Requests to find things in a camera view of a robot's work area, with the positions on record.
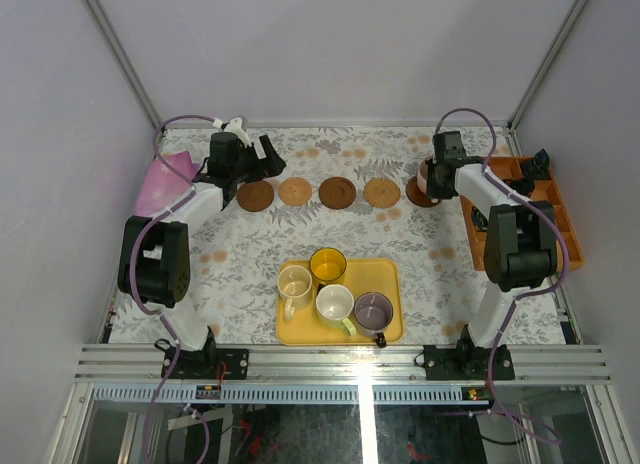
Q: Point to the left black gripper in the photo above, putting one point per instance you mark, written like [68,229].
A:
[261,159]

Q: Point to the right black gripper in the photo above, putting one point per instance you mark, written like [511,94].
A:
[432,191]

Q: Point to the pink mug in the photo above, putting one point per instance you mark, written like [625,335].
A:
[422,178]

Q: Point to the woven rattan coaster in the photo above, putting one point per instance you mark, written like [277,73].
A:
[381,193]
[295,191]

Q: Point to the dark wooden coaster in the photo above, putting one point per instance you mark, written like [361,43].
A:
[337,193]
[417,196]
[256,196]

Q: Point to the purple mug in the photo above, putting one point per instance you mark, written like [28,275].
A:
[373,313]

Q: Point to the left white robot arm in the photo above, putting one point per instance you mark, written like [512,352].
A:
[154,267]

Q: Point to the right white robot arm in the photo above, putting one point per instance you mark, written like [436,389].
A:
[520,247]

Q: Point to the yellow glass cup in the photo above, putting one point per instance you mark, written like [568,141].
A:
[328,266]

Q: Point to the black item left compartment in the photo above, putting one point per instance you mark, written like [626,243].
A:
[479,220]

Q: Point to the black item compartment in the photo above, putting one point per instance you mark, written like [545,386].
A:
[524,186]
[479,220]
[537,167]

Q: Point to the black item top compartment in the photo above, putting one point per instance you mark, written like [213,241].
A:
[537,167]

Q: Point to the orange compartment organizer tray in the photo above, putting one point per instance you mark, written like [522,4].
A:
[508,168]

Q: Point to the purple snowflake cloth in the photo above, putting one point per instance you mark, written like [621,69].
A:
[161,186]

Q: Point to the cream mug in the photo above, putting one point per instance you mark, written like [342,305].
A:
[294,285]

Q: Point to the yellow serving tray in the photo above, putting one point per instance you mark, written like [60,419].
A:
[362,275]

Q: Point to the small black clip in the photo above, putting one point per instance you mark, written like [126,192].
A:
[380,340]

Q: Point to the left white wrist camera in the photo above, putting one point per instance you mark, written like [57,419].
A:
[237,126]

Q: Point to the white green-handled mug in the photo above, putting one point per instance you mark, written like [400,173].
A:
[334,305]

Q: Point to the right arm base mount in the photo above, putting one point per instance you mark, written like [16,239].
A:
[466,361]

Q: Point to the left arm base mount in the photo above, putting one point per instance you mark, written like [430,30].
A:
[210,363]

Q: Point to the blue slotted cable duct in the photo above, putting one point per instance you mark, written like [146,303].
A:
[339,394]

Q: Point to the aluminium frame rail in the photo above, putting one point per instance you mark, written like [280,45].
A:
[564,365]

